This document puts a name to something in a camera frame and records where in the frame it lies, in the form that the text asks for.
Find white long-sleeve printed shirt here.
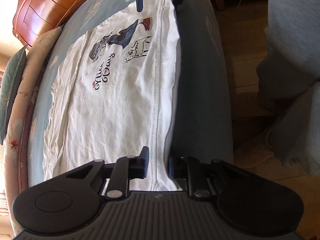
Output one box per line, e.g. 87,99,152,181
42,0,181,191

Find orange wooden bed frame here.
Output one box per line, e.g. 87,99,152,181
12,0,86,49

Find grey trouser legs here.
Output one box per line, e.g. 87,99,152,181
257,0,319,175

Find pink floral pillow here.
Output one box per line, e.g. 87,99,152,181
4,27,62,236

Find blue floral bed sheet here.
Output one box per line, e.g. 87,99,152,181
28,0,233,186

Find grey-green cushion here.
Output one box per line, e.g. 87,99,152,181
0,46,27,145

